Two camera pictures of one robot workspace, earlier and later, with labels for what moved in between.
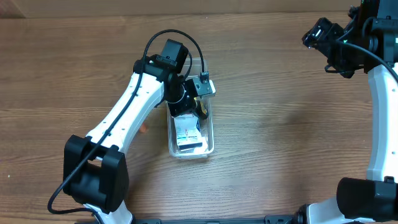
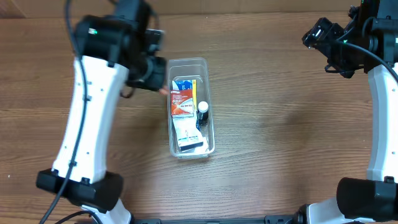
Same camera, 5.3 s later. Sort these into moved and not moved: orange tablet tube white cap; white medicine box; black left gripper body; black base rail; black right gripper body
Moved: orange tablet tube white cap; black left gripper body
Not moved: black base rail; white medicine box; black right gripper body
